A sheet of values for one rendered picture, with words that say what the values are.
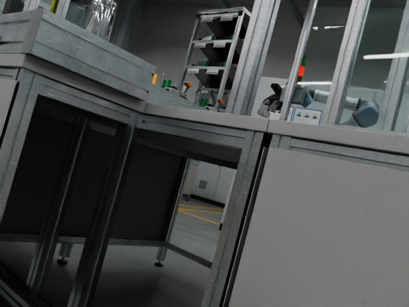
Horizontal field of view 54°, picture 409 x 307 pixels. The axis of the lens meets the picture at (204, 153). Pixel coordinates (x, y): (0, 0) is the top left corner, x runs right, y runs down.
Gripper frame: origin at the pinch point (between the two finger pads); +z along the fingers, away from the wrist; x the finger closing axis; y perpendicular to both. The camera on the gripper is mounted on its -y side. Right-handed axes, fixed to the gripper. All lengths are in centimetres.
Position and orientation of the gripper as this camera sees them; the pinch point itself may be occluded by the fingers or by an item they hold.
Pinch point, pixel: (265, 107)
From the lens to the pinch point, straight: 230.8
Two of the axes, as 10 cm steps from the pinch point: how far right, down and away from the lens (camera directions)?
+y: 2.8, 7.9, 5.4
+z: -6.2, 5.8, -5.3
